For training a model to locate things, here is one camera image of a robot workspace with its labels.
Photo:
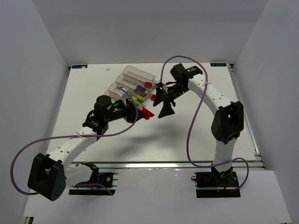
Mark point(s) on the red lego brick front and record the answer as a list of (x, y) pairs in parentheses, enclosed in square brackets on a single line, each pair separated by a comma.
[(148, 84)]

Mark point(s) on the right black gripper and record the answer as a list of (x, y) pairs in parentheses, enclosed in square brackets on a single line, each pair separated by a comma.
[(167, 95)]

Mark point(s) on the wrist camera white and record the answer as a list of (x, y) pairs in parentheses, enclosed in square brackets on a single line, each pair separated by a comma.
[(158, 83), (122, 93)]

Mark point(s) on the green and lime lego stack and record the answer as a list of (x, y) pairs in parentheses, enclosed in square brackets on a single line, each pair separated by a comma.
[(140, 99)]

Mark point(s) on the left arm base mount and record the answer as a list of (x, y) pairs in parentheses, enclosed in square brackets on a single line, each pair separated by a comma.
[(87, 180)]

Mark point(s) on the blue label corner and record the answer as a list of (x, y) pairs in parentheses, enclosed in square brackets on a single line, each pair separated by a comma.
[(79, 66), (218, 64)]

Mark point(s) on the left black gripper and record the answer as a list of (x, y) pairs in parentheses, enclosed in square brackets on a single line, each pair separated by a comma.
[(130, 111)]

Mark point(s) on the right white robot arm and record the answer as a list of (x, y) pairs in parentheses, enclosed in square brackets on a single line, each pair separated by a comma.
[(228, 119)]

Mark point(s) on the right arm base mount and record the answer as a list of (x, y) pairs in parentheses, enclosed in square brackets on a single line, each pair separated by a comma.
[(208, 187)]

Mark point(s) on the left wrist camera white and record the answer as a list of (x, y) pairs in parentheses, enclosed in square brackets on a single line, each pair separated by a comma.
[(122, 93)]

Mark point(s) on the red square lego brick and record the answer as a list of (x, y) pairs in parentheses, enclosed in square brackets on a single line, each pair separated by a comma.
[(153, 97)]

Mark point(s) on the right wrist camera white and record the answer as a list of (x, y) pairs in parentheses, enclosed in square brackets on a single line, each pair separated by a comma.
[(158, 83)]

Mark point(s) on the blue label right corner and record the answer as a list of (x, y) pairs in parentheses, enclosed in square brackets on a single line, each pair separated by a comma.
[(218, 64)]

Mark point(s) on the clear container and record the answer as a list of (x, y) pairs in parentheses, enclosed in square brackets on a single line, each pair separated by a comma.
[(112, 92), (105, 93), (137, 73), (148, 93)]

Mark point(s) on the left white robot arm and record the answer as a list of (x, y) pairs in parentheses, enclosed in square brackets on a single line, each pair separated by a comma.
[(51, 174)]

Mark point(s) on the blue label left corner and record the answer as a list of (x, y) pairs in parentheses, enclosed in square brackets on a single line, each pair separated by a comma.
[(79, 66)]

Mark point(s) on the red large lego brick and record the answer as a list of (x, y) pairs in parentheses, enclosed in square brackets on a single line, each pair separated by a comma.
[(147, 114)]

